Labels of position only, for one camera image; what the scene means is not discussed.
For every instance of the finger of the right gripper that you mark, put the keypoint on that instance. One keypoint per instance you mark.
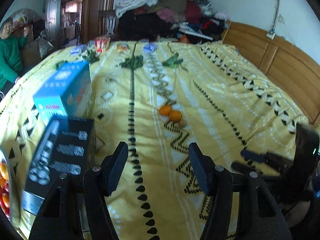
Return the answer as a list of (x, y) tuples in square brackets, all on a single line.
[(244, 169), (249, 155)]

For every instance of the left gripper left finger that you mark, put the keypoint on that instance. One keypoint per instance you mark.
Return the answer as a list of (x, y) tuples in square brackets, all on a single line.
[(99, 182)]

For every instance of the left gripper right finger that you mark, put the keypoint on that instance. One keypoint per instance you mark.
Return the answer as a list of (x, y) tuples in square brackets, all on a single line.
[(217, 183)]

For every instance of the black shaver box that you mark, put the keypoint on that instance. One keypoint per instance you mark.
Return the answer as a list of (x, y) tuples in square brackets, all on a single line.
[(68, 146)]

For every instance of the brown kiwi left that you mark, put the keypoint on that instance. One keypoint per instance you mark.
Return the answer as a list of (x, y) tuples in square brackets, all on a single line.
[(182, 123)]

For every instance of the orange tangerine front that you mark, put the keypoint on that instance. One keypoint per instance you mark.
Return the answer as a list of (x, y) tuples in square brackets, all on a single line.
[(175, 116)]

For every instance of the orange tangerine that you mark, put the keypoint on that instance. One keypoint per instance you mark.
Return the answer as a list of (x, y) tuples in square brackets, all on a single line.
[(175, 116), (165, 110)]

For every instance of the orange tangerine behind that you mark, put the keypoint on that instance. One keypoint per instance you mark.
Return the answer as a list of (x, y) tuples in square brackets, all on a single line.
[(165, 110)]

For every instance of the wooden headboard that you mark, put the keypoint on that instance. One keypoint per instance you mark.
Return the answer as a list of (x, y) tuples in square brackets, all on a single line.
[(284, 64)]

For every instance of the blue green food box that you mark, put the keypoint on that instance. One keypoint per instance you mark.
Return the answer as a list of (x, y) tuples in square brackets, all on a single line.
[(67, 92)]

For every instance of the silver metal bowl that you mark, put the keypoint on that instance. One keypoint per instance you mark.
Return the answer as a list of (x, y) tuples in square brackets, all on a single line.
[(9, 187)]

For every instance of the large orange fruit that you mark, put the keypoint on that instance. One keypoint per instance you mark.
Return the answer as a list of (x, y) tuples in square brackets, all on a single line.
[(4, 171)]

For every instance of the yellow patterned bedspread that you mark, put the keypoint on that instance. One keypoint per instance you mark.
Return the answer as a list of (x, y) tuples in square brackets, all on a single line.
[(229, 105)]

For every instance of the green leafy vegetable right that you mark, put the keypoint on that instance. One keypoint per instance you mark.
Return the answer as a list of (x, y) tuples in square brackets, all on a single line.
[(173, 62)]

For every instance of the green leafy vegetable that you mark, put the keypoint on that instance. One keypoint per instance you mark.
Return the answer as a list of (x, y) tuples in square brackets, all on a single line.
[(173, 62), (91, 56), (133, 63)]

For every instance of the green leafy vegetable left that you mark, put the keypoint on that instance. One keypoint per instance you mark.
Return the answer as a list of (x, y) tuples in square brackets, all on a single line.
[(91, 56)]

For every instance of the small green vegetable far left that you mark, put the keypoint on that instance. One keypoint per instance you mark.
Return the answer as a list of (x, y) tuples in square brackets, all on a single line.
[(60, 64)]

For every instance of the blue tissue packet left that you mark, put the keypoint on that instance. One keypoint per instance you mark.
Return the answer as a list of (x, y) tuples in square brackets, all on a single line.
[(77, 50)]

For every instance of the blue tissue packet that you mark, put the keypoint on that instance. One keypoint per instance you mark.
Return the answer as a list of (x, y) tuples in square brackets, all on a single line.
[(77, 50), (149, 47)]

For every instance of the orange snack packet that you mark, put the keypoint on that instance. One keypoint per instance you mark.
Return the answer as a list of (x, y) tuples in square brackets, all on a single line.
[(123, 48)]

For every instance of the red snack cup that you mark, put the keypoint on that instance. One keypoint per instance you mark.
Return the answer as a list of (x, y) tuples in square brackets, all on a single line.
[(102, 44)]

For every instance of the blue tissue packet right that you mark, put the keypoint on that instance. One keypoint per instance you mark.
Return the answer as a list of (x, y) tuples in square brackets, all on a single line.
[(149, 47)]

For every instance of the person in green sweater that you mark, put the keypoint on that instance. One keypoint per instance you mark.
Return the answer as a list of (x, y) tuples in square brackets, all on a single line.
[(11, 65)]

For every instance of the wooden chair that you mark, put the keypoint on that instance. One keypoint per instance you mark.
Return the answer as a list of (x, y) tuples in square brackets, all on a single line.
[(108, 24)]

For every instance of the pile of clothes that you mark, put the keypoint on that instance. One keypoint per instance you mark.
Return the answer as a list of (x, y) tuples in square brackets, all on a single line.
[(191, 21)]

